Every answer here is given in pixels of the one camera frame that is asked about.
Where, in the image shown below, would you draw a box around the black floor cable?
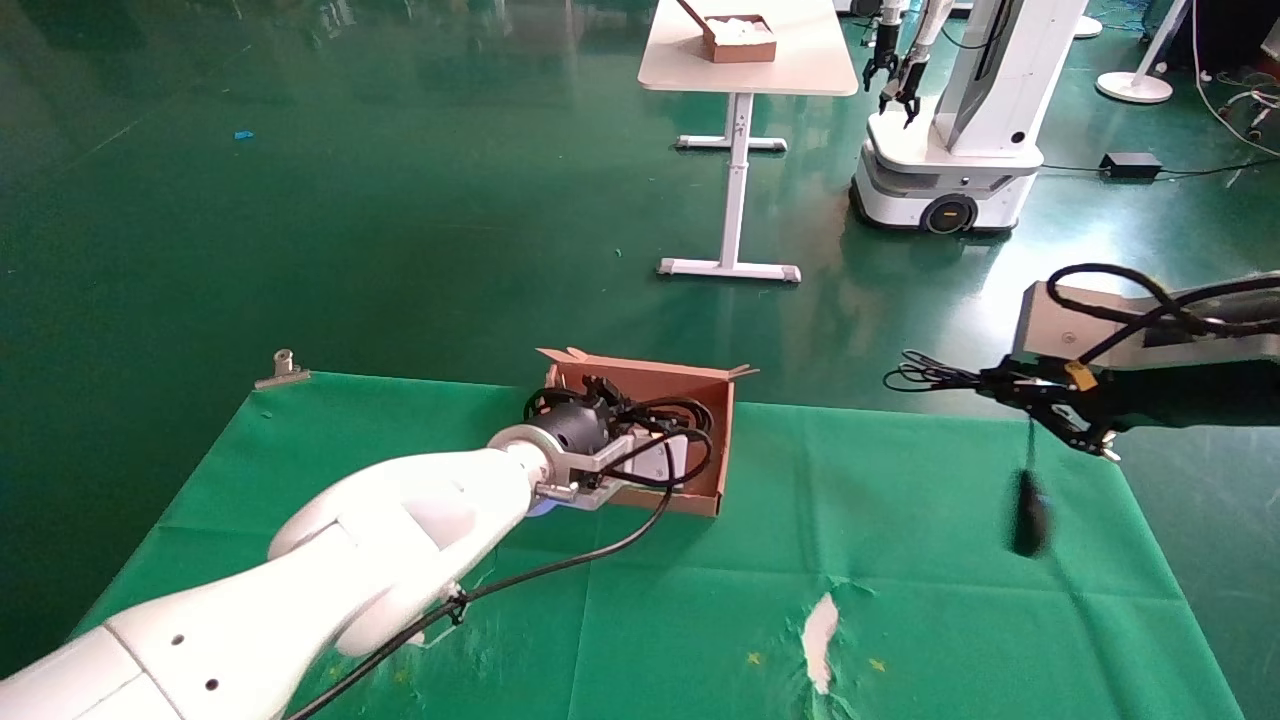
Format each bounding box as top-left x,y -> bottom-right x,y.
1038,156 -> 1280,183

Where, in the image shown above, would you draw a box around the white wheeled background robot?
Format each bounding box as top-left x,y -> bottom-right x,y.
849,0 -> 1093,238

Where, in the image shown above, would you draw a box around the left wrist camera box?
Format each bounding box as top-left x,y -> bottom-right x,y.
535,430 -> 693,514

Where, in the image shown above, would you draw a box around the white round floor stand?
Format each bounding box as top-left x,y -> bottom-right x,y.
1095,0 -> 1193,106

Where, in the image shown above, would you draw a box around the green table cloth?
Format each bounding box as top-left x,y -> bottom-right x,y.
68,372 -> 1247,720

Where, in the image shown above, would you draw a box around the small cardboard box with paper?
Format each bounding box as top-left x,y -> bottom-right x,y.
678,0 -> 779,65

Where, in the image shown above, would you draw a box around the white pedestal table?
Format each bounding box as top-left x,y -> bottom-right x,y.
638,0 -> 861,285

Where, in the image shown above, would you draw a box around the open brown cardboard box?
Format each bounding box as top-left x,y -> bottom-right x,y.
520,347 -> 759,518

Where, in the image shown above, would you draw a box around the black power brick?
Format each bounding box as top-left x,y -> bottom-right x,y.
1099,152 -> 1164,182

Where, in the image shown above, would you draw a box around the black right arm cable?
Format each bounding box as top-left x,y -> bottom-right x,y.
1044,262 -> 1280,367

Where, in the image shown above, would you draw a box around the thin black USB cable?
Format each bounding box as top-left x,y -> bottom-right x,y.
882,349 -> 1053,559

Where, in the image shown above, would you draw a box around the white floor cables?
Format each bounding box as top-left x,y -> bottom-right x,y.
1188,0 -> 1280,161

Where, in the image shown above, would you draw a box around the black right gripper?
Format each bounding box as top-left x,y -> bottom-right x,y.
980,358 -> 1280,463

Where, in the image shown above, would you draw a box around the metal cloth clip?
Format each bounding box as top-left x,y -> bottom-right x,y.
254,349 -> 312,390

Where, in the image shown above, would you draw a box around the thick black power cable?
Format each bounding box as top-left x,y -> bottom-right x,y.
523,384 -> 717,493

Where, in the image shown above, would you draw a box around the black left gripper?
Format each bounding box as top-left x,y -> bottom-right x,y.
545,375 -> 643,459

